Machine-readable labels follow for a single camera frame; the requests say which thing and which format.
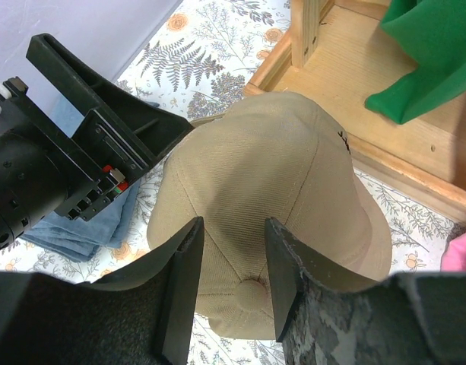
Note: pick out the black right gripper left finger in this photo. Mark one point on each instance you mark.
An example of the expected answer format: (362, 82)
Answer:
(139, 314)

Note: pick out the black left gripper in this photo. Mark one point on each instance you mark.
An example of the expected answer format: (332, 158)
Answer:
(118, 130)

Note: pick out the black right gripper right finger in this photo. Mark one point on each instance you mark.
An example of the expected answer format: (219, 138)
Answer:
(327, 314)

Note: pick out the beige baseball cap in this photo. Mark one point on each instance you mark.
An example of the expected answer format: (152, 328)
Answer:
(278, 154)

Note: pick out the folded blue denim cloth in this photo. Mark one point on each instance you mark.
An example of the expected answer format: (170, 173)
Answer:
(79, 240)

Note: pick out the wooden clothes rack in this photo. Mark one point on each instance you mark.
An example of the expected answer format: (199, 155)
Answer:
(336, 54)

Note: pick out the green tank top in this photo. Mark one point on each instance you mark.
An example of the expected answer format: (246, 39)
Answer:
(433, 34)

